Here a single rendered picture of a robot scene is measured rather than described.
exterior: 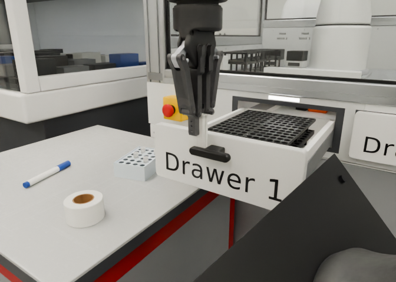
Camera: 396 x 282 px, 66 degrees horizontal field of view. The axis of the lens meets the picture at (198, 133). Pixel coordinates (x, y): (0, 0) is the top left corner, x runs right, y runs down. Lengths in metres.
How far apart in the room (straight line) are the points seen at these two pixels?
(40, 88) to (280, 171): 0.93
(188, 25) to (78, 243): 0.39
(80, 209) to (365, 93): 0.64
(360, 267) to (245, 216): 0.76
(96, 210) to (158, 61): 0.57
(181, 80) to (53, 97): 0.83
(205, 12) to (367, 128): 0.47
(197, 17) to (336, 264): 0.35
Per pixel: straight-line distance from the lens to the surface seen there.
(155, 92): 1.04
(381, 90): 0.77
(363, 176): 0.83
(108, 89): 1.38
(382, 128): 0.77
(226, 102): 0.89
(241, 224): 1.01
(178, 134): 0.56
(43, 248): 0.59
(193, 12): 0.46
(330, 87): 0.78
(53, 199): 0.73
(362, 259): 0.25
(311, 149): 0.60
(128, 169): 0.75
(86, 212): 0.59
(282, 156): 0.48
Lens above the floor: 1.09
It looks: 18 degrees down
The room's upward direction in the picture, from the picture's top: straight up
